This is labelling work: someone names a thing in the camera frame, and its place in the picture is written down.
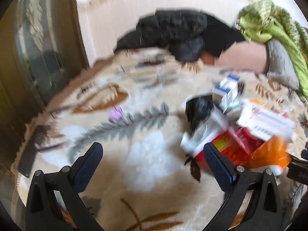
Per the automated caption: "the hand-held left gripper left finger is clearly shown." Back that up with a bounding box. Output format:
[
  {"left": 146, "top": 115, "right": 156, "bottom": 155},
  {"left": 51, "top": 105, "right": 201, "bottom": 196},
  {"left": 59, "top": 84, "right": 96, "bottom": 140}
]
[{"left": 25, "top": 142, "right": 105, "bottom": 231}]

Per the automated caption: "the silver foil box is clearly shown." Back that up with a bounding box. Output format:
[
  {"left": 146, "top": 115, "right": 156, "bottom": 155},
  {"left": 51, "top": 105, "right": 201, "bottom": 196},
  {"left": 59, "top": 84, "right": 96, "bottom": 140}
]
[{"left": 180, "top": 112, "right": 229, "bottom": 154}]

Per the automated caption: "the wooden door with glass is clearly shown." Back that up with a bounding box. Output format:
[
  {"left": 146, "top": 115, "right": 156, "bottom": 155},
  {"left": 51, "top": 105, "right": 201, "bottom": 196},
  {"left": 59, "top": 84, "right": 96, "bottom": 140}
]
[{"left": 0, "top": 0, "right": 90, "bottom": 181}]

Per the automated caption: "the blue and white carton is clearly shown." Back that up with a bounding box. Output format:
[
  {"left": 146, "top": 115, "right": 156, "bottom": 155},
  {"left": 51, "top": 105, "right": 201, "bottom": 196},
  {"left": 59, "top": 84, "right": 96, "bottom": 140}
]
[{"left": 212, "top": 74, "right": 244, "bottom": 113}]

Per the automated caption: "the green patterned quilt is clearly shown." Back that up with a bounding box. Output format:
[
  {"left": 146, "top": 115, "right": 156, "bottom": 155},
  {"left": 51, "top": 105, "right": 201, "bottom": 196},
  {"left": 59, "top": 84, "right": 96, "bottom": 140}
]
[{"left": 237, "top": 0, "right": 308, "bottom": 97}]

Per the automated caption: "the black cloth garment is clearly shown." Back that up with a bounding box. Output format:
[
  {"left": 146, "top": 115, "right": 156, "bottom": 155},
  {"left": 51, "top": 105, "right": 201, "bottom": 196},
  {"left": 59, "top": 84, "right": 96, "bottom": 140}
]
[{"left": 200, "top": 14, "right": 246, "bottom": 58}]

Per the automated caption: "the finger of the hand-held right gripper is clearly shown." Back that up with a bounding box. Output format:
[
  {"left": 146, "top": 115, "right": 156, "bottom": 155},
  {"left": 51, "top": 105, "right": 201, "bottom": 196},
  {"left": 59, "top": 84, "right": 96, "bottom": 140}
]
[{"left": 287, "top": 155, "right": 308, "bottom": 181}]

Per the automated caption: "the white spray can red label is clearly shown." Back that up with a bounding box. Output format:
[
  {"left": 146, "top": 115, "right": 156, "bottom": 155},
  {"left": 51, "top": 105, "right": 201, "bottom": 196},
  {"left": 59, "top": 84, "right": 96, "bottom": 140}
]
[{"left": 237, "top": 100, "right": 296, "bottom": 141}]

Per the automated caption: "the leaf-printed beige blanket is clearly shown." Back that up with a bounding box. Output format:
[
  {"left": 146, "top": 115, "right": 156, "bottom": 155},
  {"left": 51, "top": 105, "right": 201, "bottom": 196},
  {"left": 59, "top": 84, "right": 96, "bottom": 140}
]
[{"left": 18, "top": 47, "right": 308, "bottom": 231}]

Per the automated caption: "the black puffer jacket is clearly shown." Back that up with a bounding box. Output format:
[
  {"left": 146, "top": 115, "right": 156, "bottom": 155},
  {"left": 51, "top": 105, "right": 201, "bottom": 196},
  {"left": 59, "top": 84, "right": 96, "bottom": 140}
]
[{"left": 114, "top": 9, "right": 210, "bottom": 62}]

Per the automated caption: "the black plastic bag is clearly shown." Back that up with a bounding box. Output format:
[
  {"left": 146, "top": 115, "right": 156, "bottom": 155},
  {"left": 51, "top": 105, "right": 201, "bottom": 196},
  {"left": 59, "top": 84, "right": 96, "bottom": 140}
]
[{"left": 185, "top": 96, "right": 214, "bottom": 135}]

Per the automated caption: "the brown and pink sofa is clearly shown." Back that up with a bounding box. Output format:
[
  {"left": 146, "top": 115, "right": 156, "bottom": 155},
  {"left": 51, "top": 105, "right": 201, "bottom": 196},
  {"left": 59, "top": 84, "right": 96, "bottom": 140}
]
[{"left": 200, "top": 40, "right": 270, "bottom": 76}]

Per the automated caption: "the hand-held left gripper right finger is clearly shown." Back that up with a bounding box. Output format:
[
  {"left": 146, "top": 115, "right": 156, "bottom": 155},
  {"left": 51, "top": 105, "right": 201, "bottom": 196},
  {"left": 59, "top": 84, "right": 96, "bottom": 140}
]
[{"left": 203, "top": 142, "right": 282, "bottom": 231}]

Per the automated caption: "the small purple wrapper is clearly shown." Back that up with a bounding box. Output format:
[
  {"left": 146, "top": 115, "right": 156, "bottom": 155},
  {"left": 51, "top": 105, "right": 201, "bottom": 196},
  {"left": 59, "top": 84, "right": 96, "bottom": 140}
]
[{"left": 109, "top": 107, "right": 124, "bottom": 122}]

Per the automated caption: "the grey quilted pillow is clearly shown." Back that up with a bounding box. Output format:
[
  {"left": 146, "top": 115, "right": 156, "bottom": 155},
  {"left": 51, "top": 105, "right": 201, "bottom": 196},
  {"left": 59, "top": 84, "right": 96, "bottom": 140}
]
[{"left": 266, "top": 38, "right": 300, "bottom": 89}]

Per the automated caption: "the orange carton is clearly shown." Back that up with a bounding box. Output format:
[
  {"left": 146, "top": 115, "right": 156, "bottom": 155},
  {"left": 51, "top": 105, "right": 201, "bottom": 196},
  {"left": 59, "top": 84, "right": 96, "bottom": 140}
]
[{"left": 249, "top": 136, "right": 292, "bottom": 177}]

